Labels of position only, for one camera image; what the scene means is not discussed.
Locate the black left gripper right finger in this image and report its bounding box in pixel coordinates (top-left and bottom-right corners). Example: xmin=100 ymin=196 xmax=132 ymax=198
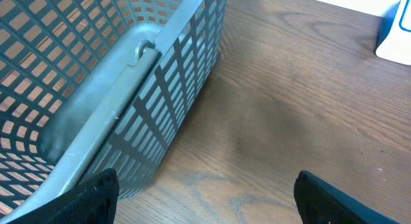
xmin=293 ymin=170 xmax=396 ymax=224

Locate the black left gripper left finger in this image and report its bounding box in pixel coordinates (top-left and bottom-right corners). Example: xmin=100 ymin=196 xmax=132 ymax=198
xmin=10 ymin=168 xmax=119 ymax=224

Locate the white barcode scanner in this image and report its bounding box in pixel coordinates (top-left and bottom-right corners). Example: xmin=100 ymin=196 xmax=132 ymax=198
xmin=375 ymin=0 xmax=410 ymax=65

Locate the grey plastic basket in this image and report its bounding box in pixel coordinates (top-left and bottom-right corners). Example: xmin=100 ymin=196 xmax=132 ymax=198
xmin=1 ymin=0 xmax=227 ymax=223

